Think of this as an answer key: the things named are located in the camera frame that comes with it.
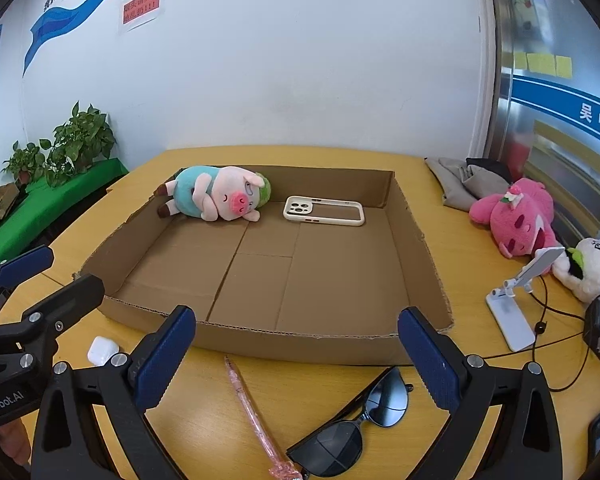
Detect small potted plant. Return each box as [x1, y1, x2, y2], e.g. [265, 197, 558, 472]
[2, 141, 45, 188]

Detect green potted plant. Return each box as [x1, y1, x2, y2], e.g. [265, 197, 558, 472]
[38, 101, 116, 188]

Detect white clear phone case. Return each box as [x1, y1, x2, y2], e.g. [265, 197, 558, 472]
[283, 196, 365, 226]

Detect brown cardboard box tray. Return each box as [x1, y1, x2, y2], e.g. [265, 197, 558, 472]
[82, 166, 453, 365]

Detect grey folded cloth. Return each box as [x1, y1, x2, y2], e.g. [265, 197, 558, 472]
[425, 157, 509, 211]

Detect green covered bench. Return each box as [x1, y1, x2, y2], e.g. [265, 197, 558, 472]
[0, 158, 128, 261]

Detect black cable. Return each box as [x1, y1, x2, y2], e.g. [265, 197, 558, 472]
[479, 274, 594, 394]

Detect pink strawberry bear plush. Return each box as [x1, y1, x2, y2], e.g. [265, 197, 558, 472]
[469, 178, 558, 259]

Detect white earbuds case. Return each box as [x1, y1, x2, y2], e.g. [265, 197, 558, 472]
[86, 336, 120, 366]

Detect pink pen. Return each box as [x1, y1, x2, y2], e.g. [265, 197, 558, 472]
[224, 356, 303, 480]

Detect white phone stand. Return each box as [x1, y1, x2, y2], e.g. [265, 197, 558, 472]
[485, 245, 566, 354]

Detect pink pig plush toy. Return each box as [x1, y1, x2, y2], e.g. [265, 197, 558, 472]
[154, 166, 272, 222]

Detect white panda plush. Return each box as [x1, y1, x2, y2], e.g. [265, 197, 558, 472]
[552, 237, 600, 304]

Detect black sunglasses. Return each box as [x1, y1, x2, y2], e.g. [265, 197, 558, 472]
[286, 366, 413, 479]

